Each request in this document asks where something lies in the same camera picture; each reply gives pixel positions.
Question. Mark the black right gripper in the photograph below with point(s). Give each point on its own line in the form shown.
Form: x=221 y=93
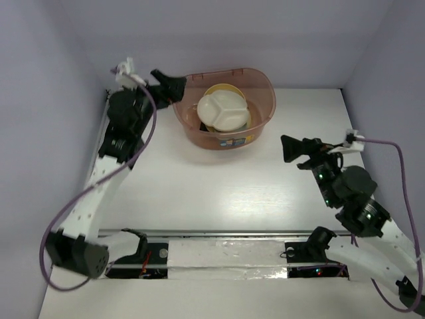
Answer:
x=293 y=147

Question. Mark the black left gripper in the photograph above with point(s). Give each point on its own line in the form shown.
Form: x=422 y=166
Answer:
x=170 y=90

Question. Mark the beige bird-painted plate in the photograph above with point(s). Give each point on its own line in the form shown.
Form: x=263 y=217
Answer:
x=227 y=121

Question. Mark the cream three-section plate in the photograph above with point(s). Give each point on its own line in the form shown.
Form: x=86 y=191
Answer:
x=206 y=108

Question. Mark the orange round bear plate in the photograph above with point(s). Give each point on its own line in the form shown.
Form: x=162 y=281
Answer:
x=219 y=88

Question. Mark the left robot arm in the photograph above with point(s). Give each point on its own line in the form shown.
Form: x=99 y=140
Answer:
x=76 y=245

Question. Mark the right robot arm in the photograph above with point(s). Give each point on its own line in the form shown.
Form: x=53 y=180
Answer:
x=379 y=248

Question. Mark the blue yellow bin label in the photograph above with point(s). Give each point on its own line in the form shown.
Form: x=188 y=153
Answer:
x=236 y=142

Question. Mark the pink translucent plastic bin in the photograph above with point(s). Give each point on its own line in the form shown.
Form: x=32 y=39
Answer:
x=259 y=95

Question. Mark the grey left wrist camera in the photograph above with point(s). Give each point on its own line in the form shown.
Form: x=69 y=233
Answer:
x=126 y=76

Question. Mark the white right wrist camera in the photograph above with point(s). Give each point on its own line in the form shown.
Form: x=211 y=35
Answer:
x=351 y=144

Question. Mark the aluminium frame rail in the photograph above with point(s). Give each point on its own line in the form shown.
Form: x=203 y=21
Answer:
x=99 y=136

